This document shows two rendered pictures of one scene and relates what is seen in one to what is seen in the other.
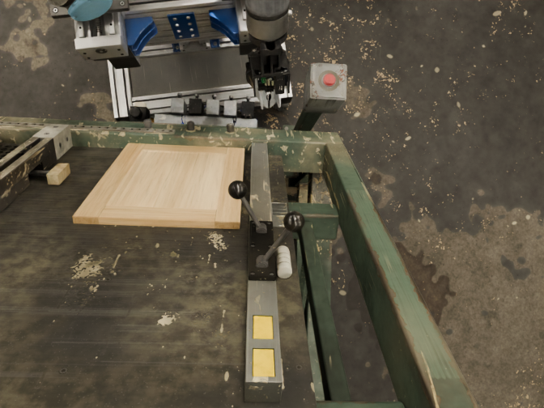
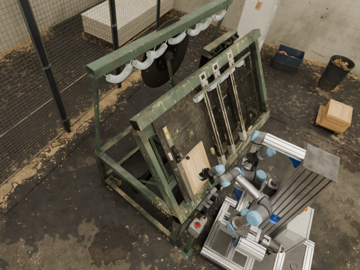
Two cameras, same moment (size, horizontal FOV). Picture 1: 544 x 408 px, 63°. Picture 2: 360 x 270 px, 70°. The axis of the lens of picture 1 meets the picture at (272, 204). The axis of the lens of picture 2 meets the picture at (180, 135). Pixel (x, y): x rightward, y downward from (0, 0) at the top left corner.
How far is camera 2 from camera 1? 188 cm
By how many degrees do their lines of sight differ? 44
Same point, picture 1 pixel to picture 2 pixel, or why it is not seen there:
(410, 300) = (152, 157)
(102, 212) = (199, 145)
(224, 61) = (226, 239)
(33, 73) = not seen: hidden behind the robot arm
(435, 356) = (148, 147)
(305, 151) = (183, 208)
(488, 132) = not seen: outside the picture
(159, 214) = (192, 152)
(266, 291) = (170, 144)
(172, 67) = not seen: hidden behind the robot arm
